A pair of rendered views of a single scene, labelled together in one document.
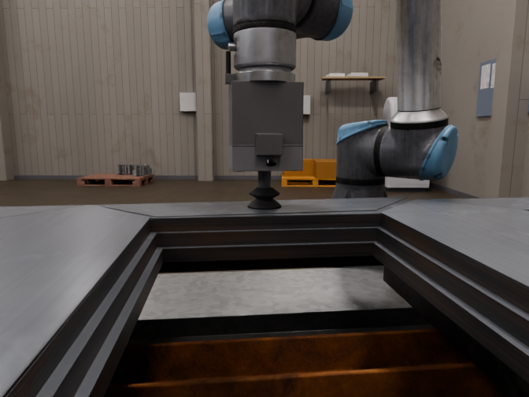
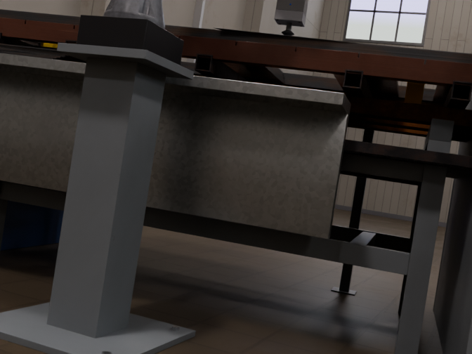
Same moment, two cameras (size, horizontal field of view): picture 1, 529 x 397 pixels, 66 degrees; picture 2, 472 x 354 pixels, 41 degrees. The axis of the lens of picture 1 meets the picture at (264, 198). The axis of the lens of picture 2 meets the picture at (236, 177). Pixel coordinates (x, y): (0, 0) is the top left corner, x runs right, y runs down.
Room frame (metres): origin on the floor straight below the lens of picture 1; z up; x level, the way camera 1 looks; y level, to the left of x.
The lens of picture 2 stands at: (2.32, 0.61, 0.45)
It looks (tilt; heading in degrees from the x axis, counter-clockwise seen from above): 1 degrees down; 201
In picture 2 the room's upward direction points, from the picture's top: 9 degrees clockwise
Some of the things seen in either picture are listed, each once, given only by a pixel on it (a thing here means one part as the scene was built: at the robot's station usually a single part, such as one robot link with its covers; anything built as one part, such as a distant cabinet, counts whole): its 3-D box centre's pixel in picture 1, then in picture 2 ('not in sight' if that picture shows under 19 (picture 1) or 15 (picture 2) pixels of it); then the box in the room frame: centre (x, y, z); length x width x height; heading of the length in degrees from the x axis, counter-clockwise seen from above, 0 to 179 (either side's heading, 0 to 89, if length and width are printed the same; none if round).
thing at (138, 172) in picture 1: (116, 174); not in sight; (7.64, 2.77, 0.17); 1.19 x 0.83 x 0.34; 89
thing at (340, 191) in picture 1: (359, 196); (136, 9); (0.99, -0.23, 0.80); 0.15 x 0.15 x 0.10
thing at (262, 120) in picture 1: (263, 121); (293, 5); (0.50, 0.00, 0.97); 0.10 x 0.09 x 0.16; 8
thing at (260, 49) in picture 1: (262, 55); not in sight; (0.51, 0.00, 1.05); 0.08 x 0.08 x 0.05
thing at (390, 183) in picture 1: (403, 143); not in sight; (6.85, -2.31, 0.76); 0.77 x 0.68 x 1.52; 179
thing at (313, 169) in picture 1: (313, 172); not in sight; (7.57, -0.92, 0.22); 1.22 x 0.87 x 0.44; 89
